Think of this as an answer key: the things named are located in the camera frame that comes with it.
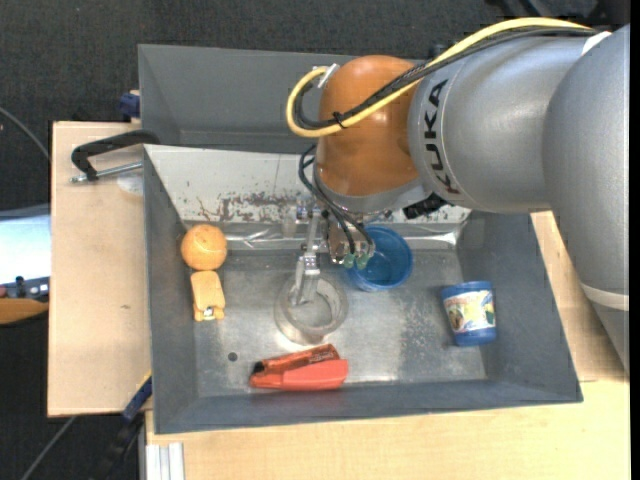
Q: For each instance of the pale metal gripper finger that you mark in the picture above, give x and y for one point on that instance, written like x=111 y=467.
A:
x=300 y=280
x=313 y=278

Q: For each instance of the blue bowl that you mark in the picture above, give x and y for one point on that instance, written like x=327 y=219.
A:
x=382 y=268

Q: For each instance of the red stapler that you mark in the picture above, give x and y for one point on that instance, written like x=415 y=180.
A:
x=305 y=373

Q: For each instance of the yellow toy block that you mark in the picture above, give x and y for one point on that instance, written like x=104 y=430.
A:
x=207 y=295

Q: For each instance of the grey metal bin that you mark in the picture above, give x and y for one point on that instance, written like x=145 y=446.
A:
x=400 y=328

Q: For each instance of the orange ball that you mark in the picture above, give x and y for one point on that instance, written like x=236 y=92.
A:
x=203 y=247

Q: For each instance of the blue printed cup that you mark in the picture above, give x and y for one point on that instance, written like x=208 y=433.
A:
x=470 y=314

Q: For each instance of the pale wood board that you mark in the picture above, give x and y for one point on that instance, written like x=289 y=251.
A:
x=95 y=278

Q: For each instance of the black cylinder on white bracket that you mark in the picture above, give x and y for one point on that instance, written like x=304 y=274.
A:
x=425 y=207

